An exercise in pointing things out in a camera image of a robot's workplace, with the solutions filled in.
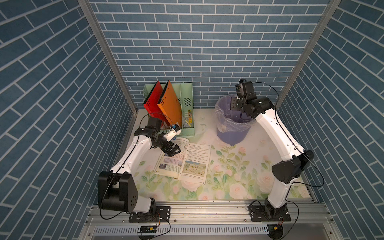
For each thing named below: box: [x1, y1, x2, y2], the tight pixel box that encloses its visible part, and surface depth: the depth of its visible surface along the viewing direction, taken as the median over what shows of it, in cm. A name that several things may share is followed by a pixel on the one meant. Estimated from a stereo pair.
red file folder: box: [142, 80, 170, 127], surface depth 88 cm
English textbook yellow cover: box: [153, 137, 212, 185], surface depth 91 cm
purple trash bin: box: [215, 94, 255, 146], surface depth 84 cm
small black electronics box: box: [137, 225, 158, 234], surface depth 73 cm
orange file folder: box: [157, 80, 182, 128], surface depth 98 cm
